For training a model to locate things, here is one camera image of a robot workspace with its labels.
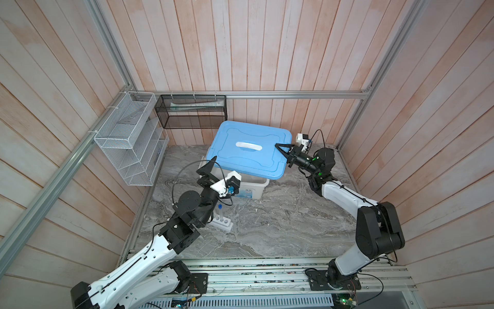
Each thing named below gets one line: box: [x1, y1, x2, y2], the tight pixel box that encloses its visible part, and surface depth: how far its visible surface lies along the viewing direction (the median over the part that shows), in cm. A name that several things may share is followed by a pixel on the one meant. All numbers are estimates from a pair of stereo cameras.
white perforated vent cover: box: [142, 293, 334, 309], surface depth 71 cm
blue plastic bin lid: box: [205, 120, 293, 181], surface depth 79 cm
